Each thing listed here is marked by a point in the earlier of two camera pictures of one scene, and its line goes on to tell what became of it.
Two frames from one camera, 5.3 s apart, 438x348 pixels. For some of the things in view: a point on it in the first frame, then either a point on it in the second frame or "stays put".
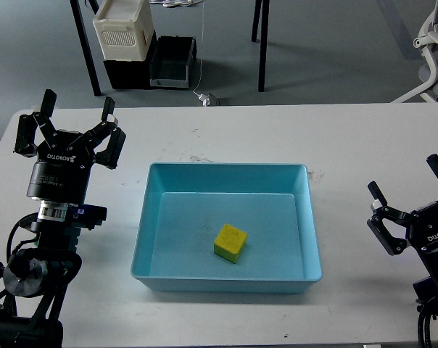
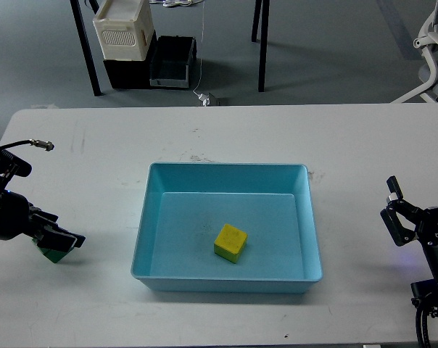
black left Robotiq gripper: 62,170 to 9,217
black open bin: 170,62 stays put
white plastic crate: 125,30 stays put
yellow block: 230,243 stays put
